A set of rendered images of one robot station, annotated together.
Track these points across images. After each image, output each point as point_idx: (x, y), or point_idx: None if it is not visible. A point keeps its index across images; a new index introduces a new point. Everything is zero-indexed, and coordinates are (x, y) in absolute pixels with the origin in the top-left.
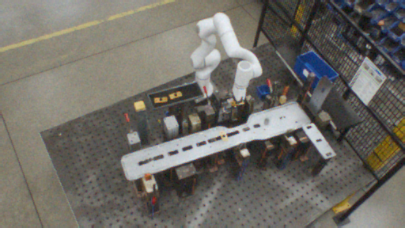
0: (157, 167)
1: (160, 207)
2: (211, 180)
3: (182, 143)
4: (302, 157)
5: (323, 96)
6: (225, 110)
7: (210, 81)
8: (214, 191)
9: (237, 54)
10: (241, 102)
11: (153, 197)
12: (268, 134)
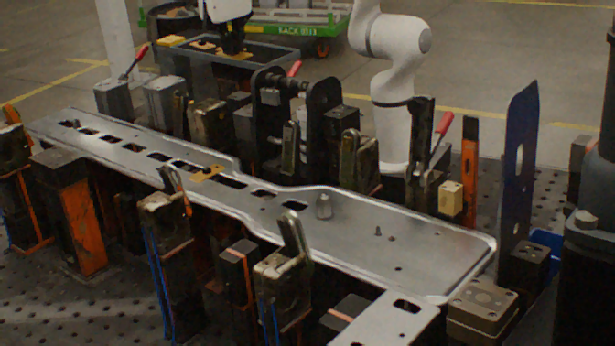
0: (60, 137)
1: (36, 254)
2: (144, 294)
3: (144, 138)
4: None
5: (509, 190)
6: None
7: (437, 156)
8: (111, 311)
9: None
10: (204, 26)
11: None
12: (277, 232)
